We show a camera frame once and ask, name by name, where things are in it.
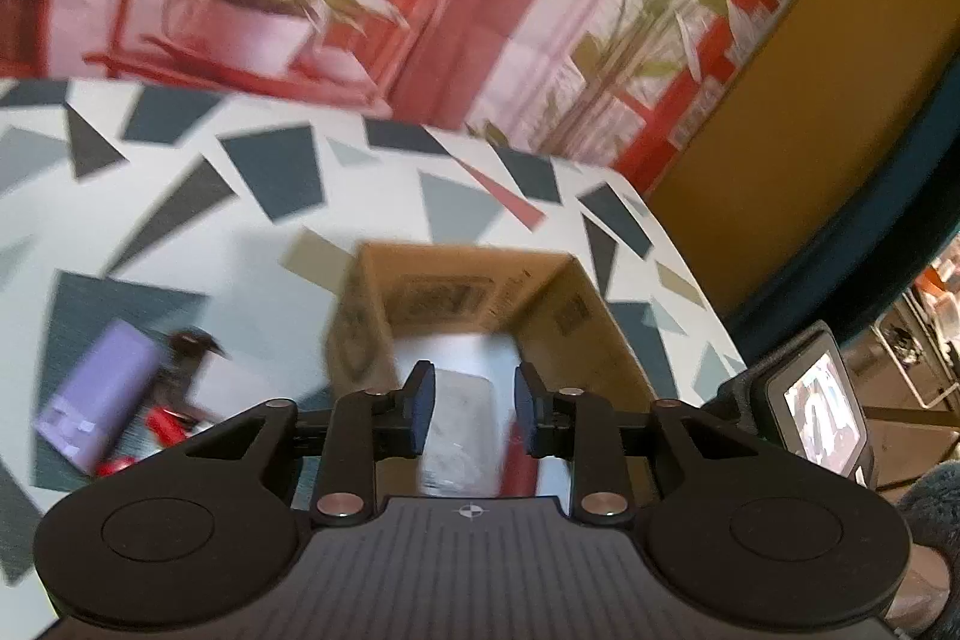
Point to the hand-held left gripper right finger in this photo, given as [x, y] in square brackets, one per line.
[526, 415]

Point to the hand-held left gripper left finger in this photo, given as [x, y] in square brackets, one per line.
[421, 411]

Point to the clear plastic packet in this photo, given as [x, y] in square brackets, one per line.
[465, 407]

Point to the red cylinder case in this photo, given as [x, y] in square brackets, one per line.
[517, 479]

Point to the brown cardboard box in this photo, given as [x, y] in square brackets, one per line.
[367, 317]

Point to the red and white marker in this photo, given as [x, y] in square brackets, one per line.
[171, 426]

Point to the person's right forearm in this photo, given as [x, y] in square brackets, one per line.
[930, 512]

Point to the cluttered storage rack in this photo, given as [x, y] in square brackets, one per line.
[937, 310]

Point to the geometric patterned tablecloth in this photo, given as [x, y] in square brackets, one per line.
[247, 250]

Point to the mustard wooden panel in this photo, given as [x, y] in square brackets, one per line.
[787, 160]

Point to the purple box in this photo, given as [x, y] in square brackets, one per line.
[105, 385]

